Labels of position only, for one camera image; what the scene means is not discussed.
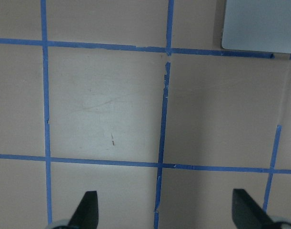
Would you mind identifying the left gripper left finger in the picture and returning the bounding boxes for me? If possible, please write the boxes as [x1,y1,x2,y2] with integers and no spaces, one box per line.
[67,191,99,229]

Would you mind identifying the silver laptop notebook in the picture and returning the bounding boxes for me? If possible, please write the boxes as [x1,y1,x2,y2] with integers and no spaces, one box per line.
[221,0,291,54]

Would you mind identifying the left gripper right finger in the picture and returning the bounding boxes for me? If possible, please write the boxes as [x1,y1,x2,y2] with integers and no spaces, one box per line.
[231,188,274,229]

